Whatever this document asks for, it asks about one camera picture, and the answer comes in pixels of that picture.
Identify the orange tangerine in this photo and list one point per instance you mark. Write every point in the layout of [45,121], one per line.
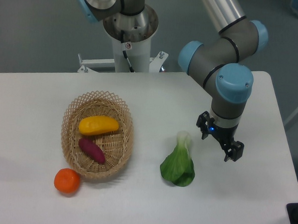
[67,181]

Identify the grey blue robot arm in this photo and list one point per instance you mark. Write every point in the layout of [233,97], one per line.
[215,68]

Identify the green bok choy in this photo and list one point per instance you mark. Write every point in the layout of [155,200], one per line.
[178,167]

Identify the yellow mango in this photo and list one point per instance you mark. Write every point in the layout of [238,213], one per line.
[95,125]

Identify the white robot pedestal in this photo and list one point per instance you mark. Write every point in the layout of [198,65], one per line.
[131,43]

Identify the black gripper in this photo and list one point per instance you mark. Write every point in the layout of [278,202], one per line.
[225,136]

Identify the woven wicker basket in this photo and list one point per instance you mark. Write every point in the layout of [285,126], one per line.
[117,146]

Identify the black device at table edge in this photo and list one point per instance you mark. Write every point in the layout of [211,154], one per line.
[292,210]

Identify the purple sweet potato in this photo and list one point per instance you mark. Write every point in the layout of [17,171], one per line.
[93,150]

